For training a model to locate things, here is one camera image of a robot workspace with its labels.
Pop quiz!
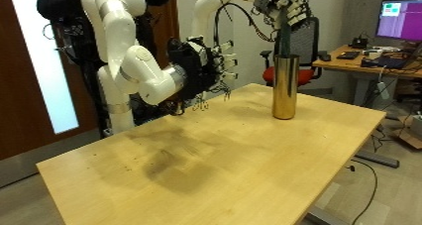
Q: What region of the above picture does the black floor cable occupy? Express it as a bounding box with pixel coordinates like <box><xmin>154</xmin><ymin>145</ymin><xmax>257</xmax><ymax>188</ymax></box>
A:
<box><xmin>346</xmin><ymin>159</ymin><xmax>379</xmax><ymax>225</ymax></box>

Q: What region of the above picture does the black desk phone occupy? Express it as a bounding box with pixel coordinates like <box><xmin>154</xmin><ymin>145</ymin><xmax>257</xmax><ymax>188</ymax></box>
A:
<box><xmin>348</xmin><ymin>36</ymin><xmax>370</xmax><ymax>51</ymax></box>

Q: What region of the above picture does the black robot control equipment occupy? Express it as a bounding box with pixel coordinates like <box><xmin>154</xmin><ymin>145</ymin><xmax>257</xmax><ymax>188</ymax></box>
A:
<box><xmin>130</xmin><ymin>94</ymin><xmax>189</xmax><ymax>126</ymax></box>

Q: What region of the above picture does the computer monitor purple screen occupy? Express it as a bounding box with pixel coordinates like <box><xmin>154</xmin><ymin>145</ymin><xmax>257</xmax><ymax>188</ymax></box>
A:
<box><xmin>374</xmin><ymin>0</ymin><xmax>422</xmax><ymax>44</ymax></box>

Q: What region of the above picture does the black mesh chair red seat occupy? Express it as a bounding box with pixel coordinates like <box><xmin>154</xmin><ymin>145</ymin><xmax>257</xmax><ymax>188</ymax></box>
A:
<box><xmin>259</xmin><ymin>16</ymin><xmax>330</xmax><ymax>88</ymax></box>

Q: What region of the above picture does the black keyboard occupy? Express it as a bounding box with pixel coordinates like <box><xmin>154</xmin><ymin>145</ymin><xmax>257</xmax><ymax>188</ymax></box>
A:
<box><xmin>335</xmin><ymin>51</ymin><xmax>360</xmax><ymax>60</ymax></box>

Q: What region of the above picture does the cardboard box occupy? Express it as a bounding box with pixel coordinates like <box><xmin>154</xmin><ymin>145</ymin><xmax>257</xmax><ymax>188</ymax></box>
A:
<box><xmin>391</xmin><ymin>114</ymin><xmax>422</xmax><ymax>151</ymax></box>

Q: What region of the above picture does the wooden office desk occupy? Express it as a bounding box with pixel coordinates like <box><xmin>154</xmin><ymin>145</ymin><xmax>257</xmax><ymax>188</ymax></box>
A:
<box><xmin>312</xmin><ymin>45</ymin><xmax>422</xmax><ymax>108</ymax></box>

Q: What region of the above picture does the white power strip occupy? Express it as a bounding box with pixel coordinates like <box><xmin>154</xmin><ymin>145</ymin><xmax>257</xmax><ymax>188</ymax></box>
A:
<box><xmin>375</xmin><ymin>80</ymin><xmax>391</xmax><ymax>101</ymax></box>

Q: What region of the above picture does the brown door frosted glass panel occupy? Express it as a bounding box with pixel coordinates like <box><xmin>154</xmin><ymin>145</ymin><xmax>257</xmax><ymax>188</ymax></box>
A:
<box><xmin>0</xmin><ymin>0</ymin><xmax>186</xmax><ymax>162</ymax></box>

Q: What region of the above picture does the tall gold cylinder vase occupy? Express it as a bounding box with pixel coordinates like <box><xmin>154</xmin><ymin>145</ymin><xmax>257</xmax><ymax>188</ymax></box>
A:
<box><xmin>270</xmin><ymin>54</ymin><xmax>302</xmax><ymax>121</ymax></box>

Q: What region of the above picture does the grey table foot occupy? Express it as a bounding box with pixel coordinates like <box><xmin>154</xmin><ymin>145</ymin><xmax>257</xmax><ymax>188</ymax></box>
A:
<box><xmin>352</xmin><ymin>151</ymin><xmax>400</xmax><ymax>169</ymax></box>

